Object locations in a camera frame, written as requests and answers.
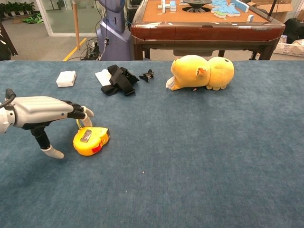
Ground blue table carpet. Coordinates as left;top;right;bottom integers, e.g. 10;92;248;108
0;60;304;228

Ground white glass door frame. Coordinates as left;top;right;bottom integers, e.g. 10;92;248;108
35;0;98;38

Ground yellow tape measure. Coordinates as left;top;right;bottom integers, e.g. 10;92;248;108
73;118;111;157

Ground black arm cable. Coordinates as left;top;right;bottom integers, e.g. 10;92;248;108
0;88;17;109

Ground yellow plush toy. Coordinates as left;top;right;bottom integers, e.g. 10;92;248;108
165;55;235;92

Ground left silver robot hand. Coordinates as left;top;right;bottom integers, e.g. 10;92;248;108
10;95;95;159

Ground brown mahjong table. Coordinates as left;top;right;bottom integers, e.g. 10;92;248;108
130;0;285;61

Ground black mahjong centre plate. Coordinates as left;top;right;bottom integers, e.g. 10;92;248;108
182;0;213;13

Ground black strap bundle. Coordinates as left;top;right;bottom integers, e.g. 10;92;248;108
101;64;140;97

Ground cardboard box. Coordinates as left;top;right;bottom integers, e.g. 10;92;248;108
249;0;294;22

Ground white mahjong tile stack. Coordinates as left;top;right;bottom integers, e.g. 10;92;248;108
158;0;178;13

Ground small black clip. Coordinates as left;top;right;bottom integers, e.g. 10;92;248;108
139;69;154;83

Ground white paper card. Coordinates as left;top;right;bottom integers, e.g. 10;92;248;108
95;69;112;86

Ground green floor cloth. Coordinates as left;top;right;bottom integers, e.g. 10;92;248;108
22;13;44;24

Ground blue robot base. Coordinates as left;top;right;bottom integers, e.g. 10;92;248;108
95;0;132;61

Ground black bag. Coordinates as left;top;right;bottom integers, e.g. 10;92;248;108
284;18;304;45

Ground tangled floor cables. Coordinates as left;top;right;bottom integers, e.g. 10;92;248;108
80;37;100;61

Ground white plastic basket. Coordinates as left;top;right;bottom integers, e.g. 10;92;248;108
275;42;304;57

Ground green potted plants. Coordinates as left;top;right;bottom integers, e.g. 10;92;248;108
0;1;36;16

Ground small white box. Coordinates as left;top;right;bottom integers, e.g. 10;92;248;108
56;70;77;88

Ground wooden pole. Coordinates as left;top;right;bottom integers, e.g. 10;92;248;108
72;0;81;50

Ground blue mahjong tile pile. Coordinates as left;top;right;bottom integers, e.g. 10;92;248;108
211;0;250;19

